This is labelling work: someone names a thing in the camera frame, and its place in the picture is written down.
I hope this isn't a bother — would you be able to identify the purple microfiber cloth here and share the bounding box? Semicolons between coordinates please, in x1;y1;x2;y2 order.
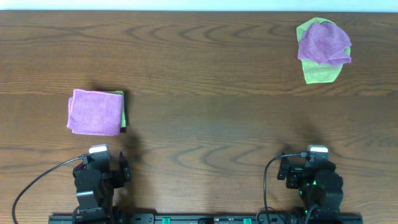
297;22;352;66

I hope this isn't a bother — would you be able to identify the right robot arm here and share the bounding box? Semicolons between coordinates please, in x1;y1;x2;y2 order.
277;151;343;223

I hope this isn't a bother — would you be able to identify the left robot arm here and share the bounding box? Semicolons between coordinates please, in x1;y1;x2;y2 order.
72;151;132;224

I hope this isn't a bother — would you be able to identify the folded green cloth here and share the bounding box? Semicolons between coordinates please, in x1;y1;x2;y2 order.
109;90;127;128

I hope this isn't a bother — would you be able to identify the folded purple cloth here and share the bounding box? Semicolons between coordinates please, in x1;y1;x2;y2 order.
67;89;122;136

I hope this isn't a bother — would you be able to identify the light green crumpled cloth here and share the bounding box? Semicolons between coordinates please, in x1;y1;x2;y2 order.
296;17;351;84

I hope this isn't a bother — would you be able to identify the black right camera cable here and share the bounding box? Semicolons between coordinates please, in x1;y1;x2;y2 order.
255;151;312;223

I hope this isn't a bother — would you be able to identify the black camera cable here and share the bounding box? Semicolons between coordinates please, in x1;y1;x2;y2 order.
11;154;91;224
255;151;312;223

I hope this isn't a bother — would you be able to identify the black left camera cable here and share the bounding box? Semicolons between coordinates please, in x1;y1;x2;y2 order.
11;154;91;224

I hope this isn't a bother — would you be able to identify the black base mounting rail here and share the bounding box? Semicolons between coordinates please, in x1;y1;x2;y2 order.
48;213;364;224

